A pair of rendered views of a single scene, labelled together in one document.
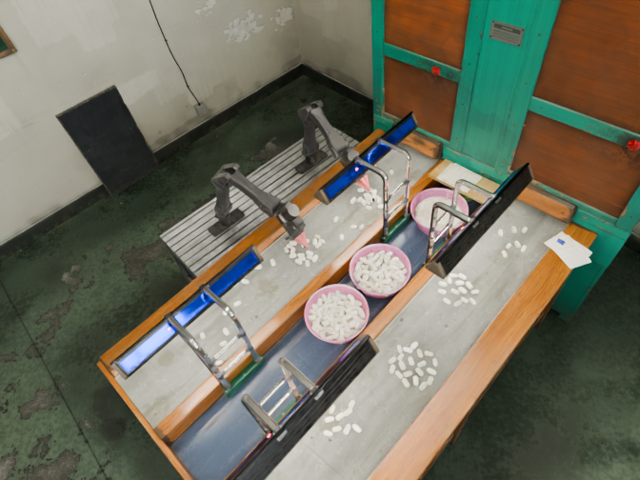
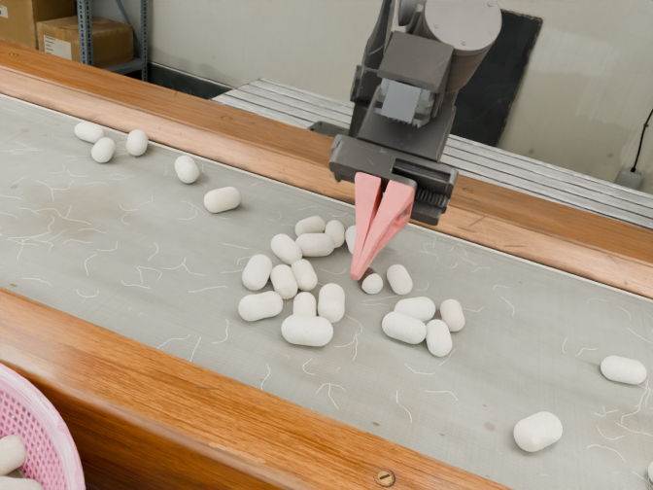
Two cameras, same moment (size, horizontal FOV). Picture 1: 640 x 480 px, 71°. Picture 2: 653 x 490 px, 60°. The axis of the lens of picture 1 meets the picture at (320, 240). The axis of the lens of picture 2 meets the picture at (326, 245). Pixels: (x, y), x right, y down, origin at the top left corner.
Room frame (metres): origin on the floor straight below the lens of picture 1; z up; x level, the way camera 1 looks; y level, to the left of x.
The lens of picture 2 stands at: (1.01, -0.20, 1.02)
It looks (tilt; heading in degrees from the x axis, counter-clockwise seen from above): 32 degrees down; 51
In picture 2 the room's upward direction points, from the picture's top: 12 degrees clockwise
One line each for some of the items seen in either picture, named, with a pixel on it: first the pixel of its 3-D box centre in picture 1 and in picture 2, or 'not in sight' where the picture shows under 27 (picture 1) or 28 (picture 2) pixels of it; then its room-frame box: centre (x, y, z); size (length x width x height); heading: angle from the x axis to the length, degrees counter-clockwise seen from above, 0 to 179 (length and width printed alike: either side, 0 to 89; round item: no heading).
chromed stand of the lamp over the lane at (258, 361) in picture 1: (217, 341); not in sight; (0.80, 0.44, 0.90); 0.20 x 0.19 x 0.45; 128
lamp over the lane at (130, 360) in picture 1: (190, 305); not in sight; (0.87, 0.49, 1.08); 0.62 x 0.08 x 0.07; 128
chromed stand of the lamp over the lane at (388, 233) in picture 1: (382, 191); not in sight; (1.40, -0.32, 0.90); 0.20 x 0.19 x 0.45; 128
